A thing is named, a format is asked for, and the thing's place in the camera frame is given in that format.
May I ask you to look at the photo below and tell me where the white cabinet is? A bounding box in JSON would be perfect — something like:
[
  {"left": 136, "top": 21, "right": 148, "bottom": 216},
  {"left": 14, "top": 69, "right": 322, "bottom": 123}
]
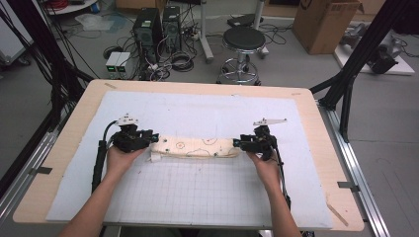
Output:
[{"left": 0, "top": 6, "right": 35, "bottom": 66}]

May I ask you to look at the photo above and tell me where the aluminium rail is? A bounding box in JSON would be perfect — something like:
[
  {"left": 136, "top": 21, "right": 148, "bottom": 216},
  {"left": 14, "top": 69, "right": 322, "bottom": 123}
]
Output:
[
  {"left": 317, "top": 100, "right": 392, "bottom": 237},
  {"left": 0, "top": 131, "right": 59, "bottom": 226}
]

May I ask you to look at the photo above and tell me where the person's left hand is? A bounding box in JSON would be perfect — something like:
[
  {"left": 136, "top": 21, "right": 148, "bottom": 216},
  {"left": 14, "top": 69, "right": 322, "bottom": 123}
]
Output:
[{"left": 105, "top": 144, "right": 147, "bottom": 181}]

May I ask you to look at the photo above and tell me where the person's right hand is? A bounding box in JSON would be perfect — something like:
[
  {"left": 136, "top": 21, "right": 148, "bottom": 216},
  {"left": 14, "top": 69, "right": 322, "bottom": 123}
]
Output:
[{"left": 247, "top": 152, "right": 283, "bottom": 192}]

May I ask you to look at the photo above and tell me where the clear plastic bag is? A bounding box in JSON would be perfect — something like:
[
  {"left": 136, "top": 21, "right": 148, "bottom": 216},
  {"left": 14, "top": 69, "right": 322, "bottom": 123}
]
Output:
[{"left": 74, "top": 13, "right": 116, "bottom": 33}]

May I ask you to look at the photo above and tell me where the white round table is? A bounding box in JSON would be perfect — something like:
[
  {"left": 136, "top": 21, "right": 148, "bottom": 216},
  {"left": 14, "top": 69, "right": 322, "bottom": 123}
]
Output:
[{"left": 45, "top": 0, "right": 100, "bottom": 16}]

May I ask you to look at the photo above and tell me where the coiled black cable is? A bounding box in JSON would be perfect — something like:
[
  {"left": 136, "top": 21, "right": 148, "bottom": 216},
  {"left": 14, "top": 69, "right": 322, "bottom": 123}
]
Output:
[{"left": 170, "top": 51, "right": 196, "bottom": 73}]

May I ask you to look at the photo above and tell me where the black cable ring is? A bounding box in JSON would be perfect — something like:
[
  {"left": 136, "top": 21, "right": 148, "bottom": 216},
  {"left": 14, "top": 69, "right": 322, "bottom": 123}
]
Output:
[{"left": 102, "top": 45, "right": 124, "bottom": 60}]

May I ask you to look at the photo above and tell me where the slim black computer tower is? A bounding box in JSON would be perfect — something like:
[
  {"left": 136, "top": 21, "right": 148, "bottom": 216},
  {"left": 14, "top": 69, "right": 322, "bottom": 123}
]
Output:
[{"left": 162, "top": 5, "right": 183, "bottom": 53}]

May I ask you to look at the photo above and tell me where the white grid mat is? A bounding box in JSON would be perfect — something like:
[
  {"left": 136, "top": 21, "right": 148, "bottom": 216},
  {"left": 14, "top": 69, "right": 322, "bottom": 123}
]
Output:
[{"left": 45, "top": 90, "right": 334, "bottom": 230}]

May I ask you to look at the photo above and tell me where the large black computer tower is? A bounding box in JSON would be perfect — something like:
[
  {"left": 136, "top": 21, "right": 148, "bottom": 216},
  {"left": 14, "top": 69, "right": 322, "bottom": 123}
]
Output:
[{"left": 132, "top": 8, "right": 164, "bottom": 64}]

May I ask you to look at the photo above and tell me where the black frame post with cables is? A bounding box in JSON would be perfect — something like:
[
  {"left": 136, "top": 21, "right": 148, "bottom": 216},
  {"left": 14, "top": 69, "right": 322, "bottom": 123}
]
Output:
[{"left": 0, "top": 0, "right": 95, "bottom": 132}]

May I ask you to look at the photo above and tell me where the grey tape piece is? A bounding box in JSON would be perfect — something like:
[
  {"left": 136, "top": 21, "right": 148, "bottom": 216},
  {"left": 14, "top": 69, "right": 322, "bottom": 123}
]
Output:
[
  {"left": 29, "top": 166, "right": 53, "bottom": 176},
  {"left": 337, "top": 181, "right": 361, "bottom": 193}
]

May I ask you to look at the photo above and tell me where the white desk leg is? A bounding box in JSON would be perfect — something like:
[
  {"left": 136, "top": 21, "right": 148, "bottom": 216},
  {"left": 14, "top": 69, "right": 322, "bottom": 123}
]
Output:
[
  {"left": 197, "top": 0, "right": 215, "bottom": 64},
  {"left": 252, "top": 0, "right": 270, "bottom": 60}
]

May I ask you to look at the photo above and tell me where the white floor board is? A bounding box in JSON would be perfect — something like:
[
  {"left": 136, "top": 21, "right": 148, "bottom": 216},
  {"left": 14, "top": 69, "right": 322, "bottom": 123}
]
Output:
[{"left": 333, "top": 41, "right": 416, "bottom": 76}]

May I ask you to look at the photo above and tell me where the white cable bundle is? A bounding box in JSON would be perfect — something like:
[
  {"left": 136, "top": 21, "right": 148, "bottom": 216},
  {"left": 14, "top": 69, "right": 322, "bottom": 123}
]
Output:
[{"left": 143, "top": 60, "right": 173, "bottom": 82}]

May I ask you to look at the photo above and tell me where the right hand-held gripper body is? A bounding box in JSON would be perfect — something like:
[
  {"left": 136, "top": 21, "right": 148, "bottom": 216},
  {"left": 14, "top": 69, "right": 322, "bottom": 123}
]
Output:
[{"left": 241, "top": 118, "right": 288, "bottom": 162}]

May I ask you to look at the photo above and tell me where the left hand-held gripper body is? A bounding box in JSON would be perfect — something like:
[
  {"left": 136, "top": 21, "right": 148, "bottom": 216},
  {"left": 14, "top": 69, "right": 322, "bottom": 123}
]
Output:
[{"left": 112, "top": 114, "right": 153, "bottom": 153}]

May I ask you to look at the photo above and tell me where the left hand-held gripper black cable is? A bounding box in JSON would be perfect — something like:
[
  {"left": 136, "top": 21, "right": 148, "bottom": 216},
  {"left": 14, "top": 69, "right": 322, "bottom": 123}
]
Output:
[{"left": 92, "top": 119, "right": 119, "bottom": 194}]

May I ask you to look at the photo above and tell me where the white power supply unit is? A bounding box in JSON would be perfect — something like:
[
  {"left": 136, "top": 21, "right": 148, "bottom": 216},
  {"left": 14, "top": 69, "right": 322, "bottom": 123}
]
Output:
[
  {"left": 105, "top": 51, "right": 122, "bottom": 74},
  {"left": 115, "top": 51, "right": 132, "bottom": 74}
]

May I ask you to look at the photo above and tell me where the black round stool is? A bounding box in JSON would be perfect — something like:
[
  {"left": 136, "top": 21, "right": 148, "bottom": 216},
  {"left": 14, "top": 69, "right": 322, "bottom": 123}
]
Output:
[{"left": 216, "top": 26, "right": 270, "bottom": 87}]

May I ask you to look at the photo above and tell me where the grey robot part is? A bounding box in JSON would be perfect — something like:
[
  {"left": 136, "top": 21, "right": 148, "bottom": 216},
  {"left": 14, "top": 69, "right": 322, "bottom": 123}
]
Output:
[{"left": 340, "top": 22, "right": 368, "bottom": 47}]

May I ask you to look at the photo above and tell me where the cream cloth with white tag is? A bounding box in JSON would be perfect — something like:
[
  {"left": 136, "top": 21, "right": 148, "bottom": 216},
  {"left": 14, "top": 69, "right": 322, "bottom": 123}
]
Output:
[{"left": 148, "top": 134, "right": 242, "bottom": 163}]

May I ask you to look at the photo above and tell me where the brown cardboard box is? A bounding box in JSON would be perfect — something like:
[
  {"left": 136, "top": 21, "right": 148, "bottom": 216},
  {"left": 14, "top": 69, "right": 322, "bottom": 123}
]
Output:
[{"left": 292, "top": 0, "right": 364, "bottom": 55}]

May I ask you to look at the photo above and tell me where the loose black floor cable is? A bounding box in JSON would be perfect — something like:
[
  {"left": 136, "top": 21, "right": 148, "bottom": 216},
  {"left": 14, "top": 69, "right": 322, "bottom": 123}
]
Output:
[{"left": 261, "top": 22, "right": 294, "bottom": 46}]

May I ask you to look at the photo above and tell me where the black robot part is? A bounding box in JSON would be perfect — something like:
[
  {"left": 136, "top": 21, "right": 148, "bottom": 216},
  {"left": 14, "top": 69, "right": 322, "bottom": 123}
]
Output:
[{"left": 368, "top": 44, "right": 400, "bottom": 75}]

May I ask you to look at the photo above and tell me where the thin wooden strip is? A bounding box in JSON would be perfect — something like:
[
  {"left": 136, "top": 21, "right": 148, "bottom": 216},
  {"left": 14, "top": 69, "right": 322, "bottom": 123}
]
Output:
[{"left": 325, "top": 201, "right": 350, "bottom": 228}]

